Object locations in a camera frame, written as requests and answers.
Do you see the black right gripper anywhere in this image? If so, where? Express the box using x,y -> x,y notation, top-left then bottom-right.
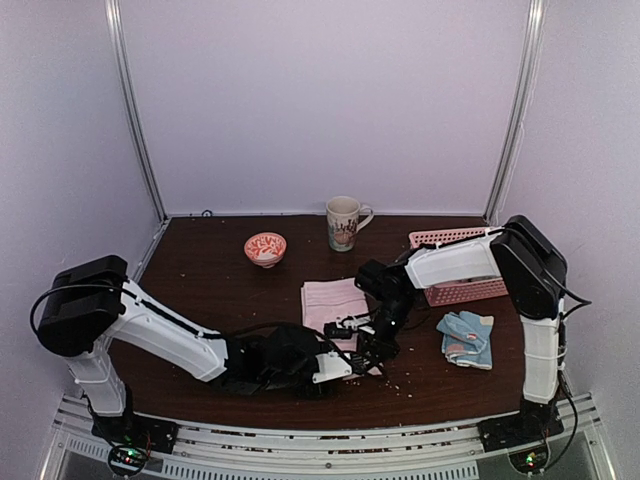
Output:
356,294 -> 418,375

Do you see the large pink towel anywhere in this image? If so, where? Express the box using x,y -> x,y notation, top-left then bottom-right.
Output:
301,278 -> 382,379

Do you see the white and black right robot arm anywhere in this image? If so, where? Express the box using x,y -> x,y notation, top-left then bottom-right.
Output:
355,215 -> 567,442

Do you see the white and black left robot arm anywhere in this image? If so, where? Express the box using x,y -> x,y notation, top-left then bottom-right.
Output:
29,255 -> 358,444

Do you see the pink perforated plastic basket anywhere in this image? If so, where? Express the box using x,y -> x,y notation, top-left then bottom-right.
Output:
408,227 -> 507,307

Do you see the white mug with coral pattern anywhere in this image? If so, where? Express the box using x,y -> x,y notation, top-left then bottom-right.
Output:
326,196 -> 374,252

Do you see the blue patterned crumpled cloth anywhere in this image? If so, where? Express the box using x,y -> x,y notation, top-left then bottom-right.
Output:
436,311 -> 494,370

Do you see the red and white patterned bowl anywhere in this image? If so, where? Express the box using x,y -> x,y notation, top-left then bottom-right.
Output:
243,232 -> 287,269

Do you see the left round circuit board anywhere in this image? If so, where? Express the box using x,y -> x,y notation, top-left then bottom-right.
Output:
107,445 -> 149,477

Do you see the round circuit board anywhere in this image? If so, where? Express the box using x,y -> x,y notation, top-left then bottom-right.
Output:
107,445 -> 149,477
508,445 -> 550,475

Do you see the right round circuit board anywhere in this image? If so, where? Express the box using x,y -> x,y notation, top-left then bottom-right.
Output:
508,445 -> 550,475

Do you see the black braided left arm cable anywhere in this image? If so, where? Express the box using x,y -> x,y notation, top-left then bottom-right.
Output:
28,282 -> 351,361

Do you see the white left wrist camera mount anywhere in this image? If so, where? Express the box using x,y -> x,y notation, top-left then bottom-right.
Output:
312,352 -> 353,384

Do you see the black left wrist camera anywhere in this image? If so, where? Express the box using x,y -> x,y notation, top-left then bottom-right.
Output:
323,322 -> 353,340

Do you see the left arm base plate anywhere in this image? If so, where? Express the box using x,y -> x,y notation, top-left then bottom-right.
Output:
91,414 -> 178,454

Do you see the aluminium front rail frame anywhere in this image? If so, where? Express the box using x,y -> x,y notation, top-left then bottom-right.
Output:
39,394 -> 616,480

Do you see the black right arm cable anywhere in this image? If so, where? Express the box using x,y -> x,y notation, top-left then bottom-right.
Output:
542,279 -> 594,471

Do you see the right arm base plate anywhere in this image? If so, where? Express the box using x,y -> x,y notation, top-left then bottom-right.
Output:
477,412 -> 564,452

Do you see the aluminium right corner post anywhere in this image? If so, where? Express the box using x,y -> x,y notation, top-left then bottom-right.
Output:
483,0 -> 548,225

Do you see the aluminium corner post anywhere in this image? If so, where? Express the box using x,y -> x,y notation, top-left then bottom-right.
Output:
483,0 -> 548,225
104,0 -> 168,222

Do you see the aluminium left corner post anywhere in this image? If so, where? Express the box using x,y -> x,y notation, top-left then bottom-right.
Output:
104,0 -> 168,222

